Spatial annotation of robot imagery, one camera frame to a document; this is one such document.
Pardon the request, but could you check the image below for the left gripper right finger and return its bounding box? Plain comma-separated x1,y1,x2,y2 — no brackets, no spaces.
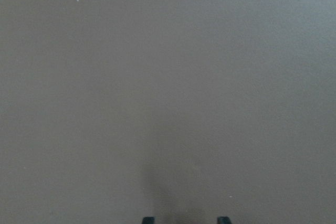
217,216,230,224

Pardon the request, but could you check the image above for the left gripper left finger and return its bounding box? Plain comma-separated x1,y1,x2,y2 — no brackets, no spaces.
142,217,155,224

